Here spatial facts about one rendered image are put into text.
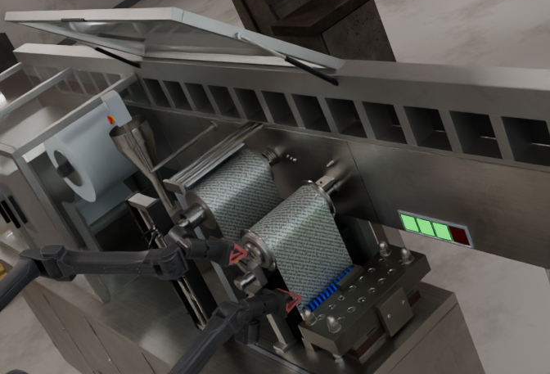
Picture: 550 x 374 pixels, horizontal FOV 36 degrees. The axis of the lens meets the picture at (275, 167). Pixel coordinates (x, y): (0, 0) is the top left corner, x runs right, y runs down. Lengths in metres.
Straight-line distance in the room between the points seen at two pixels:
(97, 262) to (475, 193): 1.04
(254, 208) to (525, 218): 0.92
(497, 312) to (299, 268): 1.57
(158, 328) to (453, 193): 1.28
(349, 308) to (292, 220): 0.30
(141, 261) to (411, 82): 0.87
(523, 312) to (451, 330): 1.26
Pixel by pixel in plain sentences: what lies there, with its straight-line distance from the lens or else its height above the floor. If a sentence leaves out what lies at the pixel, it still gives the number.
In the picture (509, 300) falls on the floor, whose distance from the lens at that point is 3.96.
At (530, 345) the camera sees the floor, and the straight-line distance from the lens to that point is 3.72.
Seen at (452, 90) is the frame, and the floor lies 1.64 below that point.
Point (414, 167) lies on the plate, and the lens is 2.28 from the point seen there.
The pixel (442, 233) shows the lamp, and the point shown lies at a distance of 2.37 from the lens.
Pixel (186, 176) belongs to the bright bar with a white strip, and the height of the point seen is 1.45.
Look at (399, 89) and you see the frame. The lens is 2.14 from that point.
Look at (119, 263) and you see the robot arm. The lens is 2.40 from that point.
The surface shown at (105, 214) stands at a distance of 3.32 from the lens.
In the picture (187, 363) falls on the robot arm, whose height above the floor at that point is 1.19.
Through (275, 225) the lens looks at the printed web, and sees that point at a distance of 2.46.
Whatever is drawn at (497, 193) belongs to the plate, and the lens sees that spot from 2.13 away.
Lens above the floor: 2.48
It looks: 25 degrees down
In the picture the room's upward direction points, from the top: 25 degrees counter-clockwise
